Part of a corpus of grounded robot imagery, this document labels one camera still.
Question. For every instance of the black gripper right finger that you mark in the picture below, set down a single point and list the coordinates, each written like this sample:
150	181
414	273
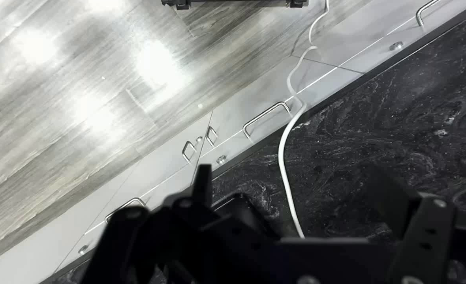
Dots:
432	241

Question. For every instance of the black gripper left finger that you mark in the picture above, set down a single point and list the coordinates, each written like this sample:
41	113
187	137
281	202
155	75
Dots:
154	241

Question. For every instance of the round steel drawer lock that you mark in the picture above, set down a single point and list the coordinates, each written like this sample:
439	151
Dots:
221	159
82	247
395	45

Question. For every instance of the black bar object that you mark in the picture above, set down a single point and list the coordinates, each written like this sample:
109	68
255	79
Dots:
233	1

